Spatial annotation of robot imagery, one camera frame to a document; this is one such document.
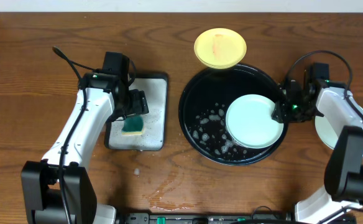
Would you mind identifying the green yellow sponge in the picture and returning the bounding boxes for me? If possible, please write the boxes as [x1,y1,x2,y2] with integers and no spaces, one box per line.
[121,115,144,136]

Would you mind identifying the mint plate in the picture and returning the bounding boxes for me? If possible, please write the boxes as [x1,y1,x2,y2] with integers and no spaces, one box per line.
[226,94,285,149]
[314,102,363,151]

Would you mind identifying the yellow plate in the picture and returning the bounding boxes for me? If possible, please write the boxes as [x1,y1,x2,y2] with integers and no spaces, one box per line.
[194,28,247,69]

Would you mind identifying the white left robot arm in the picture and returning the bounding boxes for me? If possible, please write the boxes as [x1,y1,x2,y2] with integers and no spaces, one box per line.
[21,72,148,223]

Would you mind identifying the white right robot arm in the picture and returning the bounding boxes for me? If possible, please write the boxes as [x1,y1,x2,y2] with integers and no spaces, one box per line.
[272,78,363,223]

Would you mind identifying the black rectangular soap tray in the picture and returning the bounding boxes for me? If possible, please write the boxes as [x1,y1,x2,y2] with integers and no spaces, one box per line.
[104,72,168,151]

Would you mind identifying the round black tray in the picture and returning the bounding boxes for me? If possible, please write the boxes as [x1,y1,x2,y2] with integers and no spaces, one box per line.
[178,64,288,166]

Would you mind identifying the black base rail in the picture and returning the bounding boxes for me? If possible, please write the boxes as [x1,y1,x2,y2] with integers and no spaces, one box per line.
[114,213,295,224]

